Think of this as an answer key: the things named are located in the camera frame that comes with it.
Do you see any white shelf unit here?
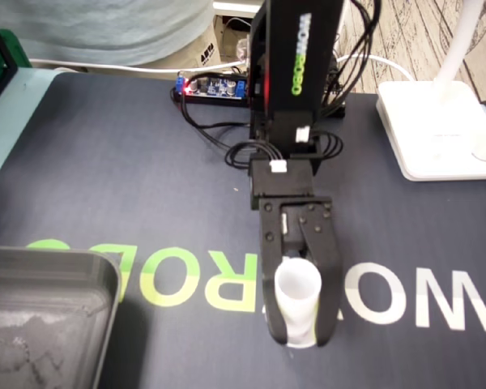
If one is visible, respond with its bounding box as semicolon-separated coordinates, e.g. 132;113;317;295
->
212;0;349;20

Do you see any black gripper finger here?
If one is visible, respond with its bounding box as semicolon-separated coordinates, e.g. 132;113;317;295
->
261;250;289;346
297;201;345;348

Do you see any white plastic cup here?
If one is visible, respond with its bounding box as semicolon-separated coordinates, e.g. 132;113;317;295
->
273;259;322;350

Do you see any white power cable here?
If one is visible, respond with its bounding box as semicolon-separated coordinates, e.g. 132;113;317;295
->
28;53;415;82

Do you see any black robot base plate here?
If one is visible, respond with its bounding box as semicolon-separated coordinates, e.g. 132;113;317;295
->
172;87;347;119

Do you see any dark grey WOWROBO mat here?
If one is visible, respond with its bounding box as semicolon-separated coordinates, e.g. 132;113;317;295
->
0;71;486;389

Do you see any blue converter circuit board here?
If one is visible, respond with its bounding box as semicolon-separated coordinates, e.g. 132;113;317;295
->
175;72;249;100

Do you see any white desk lamp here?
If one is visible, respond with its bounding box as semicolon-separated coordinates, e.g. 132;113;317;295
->
375;0;486;182

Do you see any thin black power cable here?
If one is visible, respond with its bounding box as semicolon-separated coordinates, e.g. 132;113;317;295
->
180;95;254;149

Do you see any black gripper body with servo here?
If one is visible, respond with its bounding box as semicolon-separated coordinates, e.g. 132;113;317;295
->
258;196;334;260

